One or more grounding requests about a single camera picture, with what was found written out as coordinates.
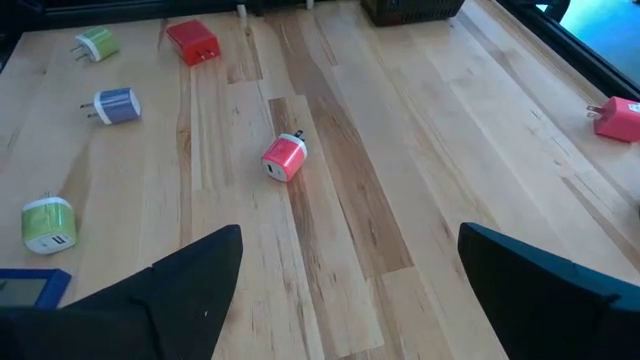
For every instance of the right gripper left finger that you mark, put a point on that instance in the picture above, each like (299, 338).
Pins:
(125, 320)

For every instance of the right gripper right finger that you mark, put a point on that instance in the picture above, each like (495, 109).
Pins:
(550, 310)

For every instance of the blue grey wall charger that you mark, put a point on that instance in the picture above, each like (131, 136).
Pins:
(120, 106)

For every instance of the pink white wall charger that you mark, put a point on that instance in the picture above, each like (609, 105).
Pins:
(284, 157)

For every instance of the purple blue card case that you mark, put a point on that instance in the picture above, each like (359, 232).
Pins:
(55, 287)

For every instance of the black slotted basket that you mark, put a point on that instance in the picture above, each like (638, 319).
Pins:
(415, 11)

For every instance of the green white wall charger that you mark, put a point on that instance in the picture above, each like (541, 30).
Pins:
(100, 44)
(49, 225)

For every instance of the pink red wall charger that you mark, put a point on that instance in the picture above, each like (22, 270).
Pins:
(620, 120)

